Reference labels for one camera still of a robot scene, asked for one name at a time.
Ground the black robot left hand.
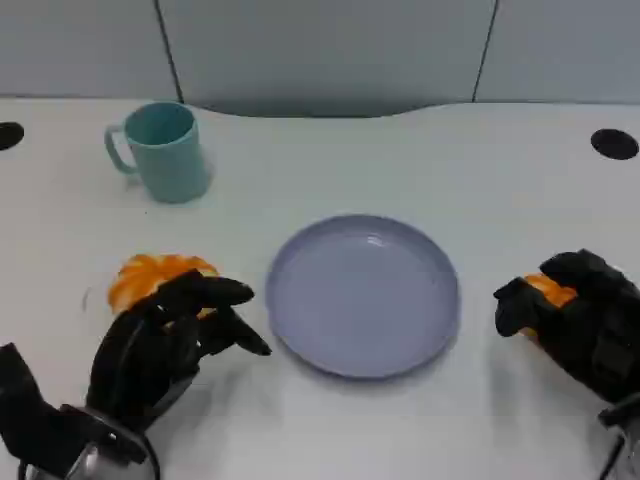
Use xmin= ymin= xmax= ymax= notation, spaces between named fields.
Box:
xmin=85 ymin=269 xmax=273 ymax=431

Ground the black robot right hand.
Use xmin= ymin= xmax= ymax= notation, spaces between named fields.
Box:
xmin=493 ymin=248 xmax=640 ymax=404

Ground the orange toy bread roll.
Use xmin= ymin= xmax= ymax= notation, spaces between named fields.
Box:
xmin=519 ymin=272 xmax=580 ymax=342
xmin=108 ymin=253 xmax=224 ymax=321

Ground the pale green mug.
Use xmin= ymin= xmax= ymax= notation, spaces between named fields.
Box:
xmin=104 ymin=101 xmax=211 ymax=205

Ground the lilac plate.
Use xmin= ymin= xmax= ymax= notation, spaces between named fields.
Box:
xmin=265 ymin=214 xmax=460 ymax=379

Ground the black table cable grommet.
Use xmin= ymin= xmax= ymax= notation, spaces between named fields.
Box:
xmin=0 ymin=122 xmax=25 ymax=152
xmin=590 ymin=128 xmax=640 ymax=161

